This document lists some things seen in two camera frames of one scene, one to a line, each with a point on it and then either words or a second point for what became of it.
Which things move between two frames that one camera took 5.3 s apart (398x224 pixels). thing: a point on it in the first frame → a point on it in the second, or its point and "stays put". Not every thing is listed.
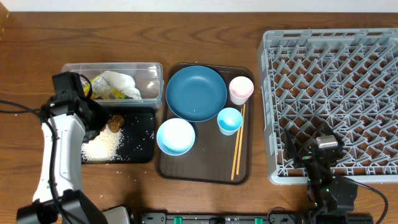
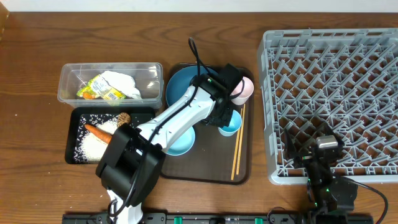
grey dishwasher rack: (347, 77) stays put
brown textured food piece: (115, 122) → (123, 118)
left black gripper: (94, 123) → (219, 117)
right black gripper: (306, 157) stays put
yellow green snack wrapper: (101, 89) stays put
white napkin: (123, 82) stays put
